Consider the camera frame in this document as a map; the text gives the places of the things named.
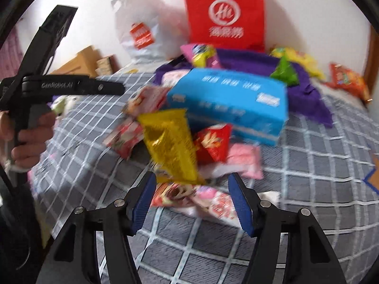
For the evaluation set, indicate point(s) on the white red snack packet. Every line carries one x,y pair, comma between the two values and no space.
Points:
148,99
124,137

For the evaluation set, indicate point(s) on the dark patterned box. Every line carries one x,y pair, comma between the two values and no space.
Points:
105,65

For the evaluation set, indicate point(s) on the blue tissue pack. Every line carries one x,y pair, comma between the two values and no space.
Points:
231,100

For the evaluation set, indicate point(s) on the wooden door frame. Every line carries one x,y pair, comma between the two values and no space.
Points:
371,62

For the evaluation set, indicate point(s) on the pale pink snack packet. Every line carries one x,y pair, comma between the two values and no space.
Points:
174,78

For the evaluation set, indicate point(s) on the pink red snack packet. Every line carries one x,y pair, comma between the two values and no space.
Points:
219,204

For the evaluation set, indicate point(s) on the gold snack packet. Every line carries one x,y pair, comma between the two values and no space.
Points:
168,145

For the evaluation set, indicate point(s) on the person's left hand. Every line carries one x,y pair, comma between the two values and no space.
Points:
32,142

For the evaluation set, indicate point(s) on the white green cloth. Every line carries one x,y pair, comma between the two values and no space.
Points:
63,103

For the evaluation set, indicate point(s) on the purple fabric box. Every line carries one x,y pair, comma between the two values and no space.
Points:
305,100

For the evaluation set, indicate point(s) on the cardboard box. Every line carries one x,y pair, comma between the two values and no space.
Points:
77,62

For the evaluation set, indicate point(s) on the red paper bag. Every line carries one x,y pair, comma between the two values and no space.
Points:
222,11

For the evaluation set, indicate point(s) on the grey checked blanket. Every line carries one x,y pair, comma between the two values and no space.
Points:
311,168

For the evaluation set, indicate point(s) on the yellow chips bag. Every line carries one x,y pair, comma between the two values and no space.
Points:
305,60

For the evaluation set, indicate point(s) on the pink yellow snack packet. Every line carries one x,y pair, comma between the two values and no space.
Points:
201,54

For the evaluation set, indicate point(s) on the green snack packet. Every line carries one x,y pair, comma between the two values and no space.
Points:
284,72

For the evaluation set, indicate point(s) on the red chips bag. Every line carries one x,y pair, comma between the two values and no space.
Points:
348,81

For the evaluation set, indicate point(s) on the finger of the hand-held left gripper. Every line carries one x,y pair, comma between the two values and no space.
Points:
56,26

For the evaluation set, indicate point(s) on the brown pink snack packet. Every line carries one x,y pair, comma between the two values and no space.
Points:
171,195

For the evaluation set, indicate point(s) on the pink purple patterned cloth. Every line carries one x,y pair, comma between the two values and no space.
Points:
11,53

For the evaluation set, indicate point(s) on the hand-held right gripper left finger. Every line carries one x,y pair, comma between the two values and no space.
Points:
145,201

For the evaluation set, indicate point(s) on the white plastic bag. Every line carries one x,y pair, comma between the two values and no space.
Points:
148,14

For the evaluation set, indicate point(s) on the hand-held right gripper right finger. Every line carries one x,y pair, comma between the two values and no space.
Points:
241,204

